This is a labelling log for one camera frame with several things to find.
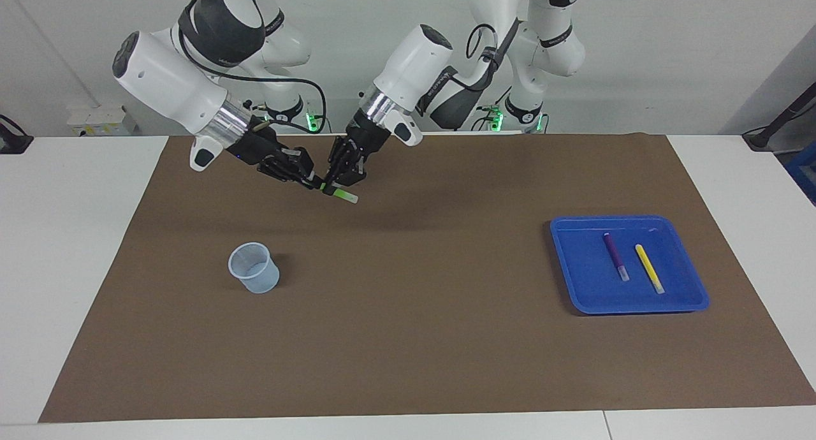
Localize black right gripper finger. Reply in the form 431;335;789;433
273;165;313;187

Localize green marker pen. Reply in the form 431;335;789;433
319;183;359;205

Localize purple marker pen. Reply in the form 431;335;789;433
603;233;630;282

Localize yellow marker pen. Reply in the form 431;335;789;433
635;244;665;295

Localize clear plastic cup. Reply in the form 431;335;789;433
228;242;281;295

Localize brown table mat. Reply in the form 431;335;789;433
38;133;816;423

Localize black table clamp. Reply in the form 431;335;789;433
0;114;34;155

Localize blue plastic tray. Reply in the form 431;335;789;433
550;215;710;315

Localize blue storage box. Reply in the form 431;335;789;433
785;148;816;206

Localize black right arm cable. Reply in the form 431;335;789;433
178;19;328;135

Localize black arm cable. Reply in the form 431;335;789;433
178;19;328;135
465;19;518;68

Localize black base cable bundle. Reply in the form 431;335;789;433
469;102;511;132

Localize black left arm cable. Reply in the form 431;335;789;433
465;19;518;68

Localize black stand bracket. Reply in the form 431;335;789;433
743;83;816;152

